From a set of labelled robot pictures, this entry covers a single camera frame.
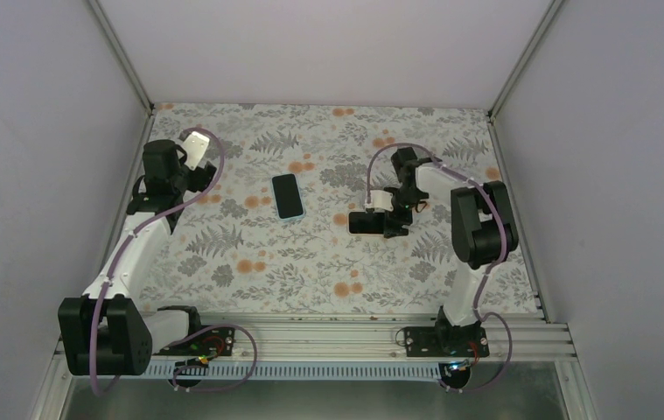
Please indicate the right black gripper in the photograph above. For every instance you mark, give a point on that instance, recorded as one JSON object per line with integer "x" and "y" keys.
{"x": 390, "y": 226}

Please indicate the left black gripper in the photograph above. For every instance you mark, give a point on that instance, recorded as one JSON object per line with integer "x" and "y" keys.
{"x": 203, "y": 178}

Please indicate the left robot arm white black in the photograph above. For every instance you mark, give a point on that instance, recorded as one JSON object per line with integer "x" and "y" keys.
{"x": 103, "y": 332}

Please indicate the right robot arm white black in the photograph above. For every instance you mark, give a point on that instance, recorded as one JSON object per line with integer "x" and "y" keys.
{"x": 483, "y": 233}

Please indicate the phone in blue case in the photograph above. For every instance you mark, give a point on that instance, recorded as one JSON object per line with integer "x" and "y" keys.
{"x": 287, "y": 195}

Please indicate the floral patterned table mat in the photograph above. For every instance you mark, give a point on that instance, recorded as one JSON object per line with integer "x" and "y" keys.
{"x": 230, "y": 252}

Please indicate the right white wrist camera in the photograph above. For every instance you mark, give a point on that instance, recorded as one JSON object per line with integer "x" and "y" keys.
{"x": 379, "y": 201}

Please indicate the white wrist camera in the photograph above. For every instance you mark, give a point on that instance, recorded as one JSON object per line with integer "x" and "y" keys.
{"x": 195, "y": 145}
{"x": 379, "y": 201}

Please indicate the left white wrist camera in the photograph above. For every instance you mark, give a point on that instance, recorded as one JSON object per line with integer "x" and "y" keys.
{"x": 195, "y": 145}

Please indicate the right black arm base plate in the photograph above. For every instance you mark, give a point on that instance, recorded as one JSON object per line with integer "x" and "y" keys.
{"x": 424, "y": 343}

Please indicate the aluminium rail base frame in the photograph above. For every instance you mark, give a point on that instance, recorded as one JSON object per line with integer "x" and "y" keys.
{"x": 344, "y": 367}

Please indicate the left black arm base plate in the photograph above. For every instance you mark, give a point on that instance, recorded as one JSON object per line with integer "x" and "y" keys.
{"x": 216, "y": 342}

